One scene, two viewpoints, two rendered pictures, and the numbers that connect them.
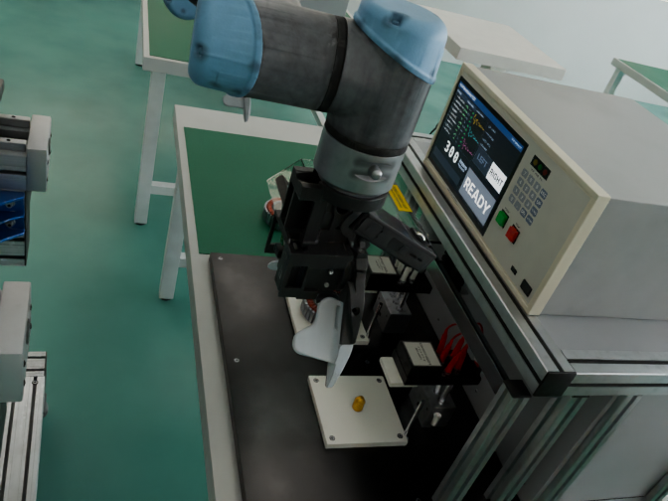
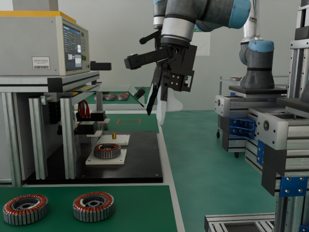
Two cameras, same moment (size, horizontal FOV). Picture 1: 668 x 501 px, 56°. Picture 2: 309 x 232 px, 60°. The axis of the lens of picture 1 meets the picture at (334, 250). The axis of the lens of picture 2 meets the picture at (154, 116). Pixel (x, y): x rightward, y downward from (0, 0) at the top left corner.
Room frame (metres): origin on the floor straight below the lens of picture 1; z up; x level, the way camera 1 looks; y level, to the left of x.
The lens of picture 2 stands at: (1.92, 0.57, 1.17)
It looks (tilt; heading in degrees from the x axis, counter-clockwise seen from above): 12 degrees down; 203
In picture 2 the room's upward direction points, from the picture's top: straight up
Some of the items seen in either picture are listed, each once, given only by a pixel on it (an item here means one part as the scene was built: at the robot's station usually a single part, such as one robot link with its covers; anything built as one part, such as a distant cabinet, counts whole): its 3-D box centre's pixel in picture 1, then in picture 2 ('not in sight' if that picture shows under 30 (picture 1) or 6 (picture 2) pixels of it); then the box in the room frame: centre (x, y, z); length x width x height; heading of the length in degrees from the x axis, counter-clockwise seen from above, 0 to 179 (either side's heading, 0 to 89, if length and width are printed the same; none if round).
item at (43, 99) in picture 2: not in sight; (69, 90); (0.98, -0.24, 1.04); 0.62 x 0.02 x 0.03; 25
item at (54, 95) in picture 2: not in sight; (53, 95); (1.18, -0.14, 1.05); 0.06 x 0.04 x 0.04; 25
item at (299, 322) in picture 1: (325, 316); (107, 156); (1.02, -0.03, 0.78); 0.15 x 0.15 x 0.01; 25
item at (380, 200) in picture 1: (326, 232); (161, 37); (0.51, 0.01, 1.29); 0.09 x 0.08 x 0.12; 117
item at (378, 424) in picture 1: (356, 410); (114, 139); (0.80, -0.13, 0.78); 0.15 x 0.15 x 0.01; 25
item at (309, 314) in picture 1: (328, 307); (107, 150); (1.02, -0.03, 0.80); 0.11 x 0.11 x 0.04
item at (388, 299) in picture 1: (392, 311); (72, 151); (1.08, -0.16, 0.80); 0.07 x 0.05 x 0.06; 25
